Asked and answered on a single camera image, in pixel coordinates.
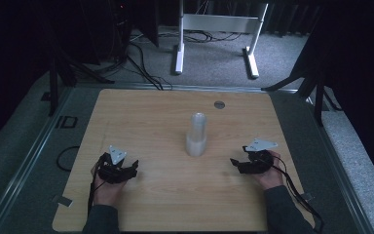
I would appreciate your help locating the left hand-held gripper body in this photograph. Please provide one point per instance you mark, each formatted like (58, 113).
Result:
(112, 170)

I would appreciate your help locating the dark curtain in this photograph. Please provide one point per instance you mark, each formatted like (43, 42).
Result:
(360, 58)

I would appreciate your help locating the person's right hand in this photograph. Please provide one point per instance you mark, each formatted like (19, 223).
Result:
(271, 178)

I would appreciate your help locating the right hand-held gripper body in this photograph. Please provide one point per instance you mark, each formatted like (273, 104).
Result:
(259, 159)

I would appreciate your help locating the grey round table grommet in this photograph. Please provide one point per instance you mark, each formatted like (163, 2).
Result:
(219, 104)

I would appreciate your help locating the black metal stand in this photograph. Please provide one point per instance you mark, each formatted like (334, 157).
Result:
(53, 92)
(319, 104)

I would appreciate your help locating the grey tape piece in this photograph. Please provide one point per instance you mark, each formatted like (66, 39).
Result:
(306, 196)
(63, 201)

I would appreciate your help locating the person's left hand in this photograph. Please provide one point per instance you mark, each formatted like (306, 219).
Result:
(106, 191)

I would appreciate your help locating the dark computer tower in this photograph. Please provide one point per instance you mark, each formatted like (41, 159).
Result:
(121, 27)

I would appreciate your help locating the white desk frame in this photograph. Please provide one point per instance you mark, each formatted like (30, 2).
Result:
(219, 23)

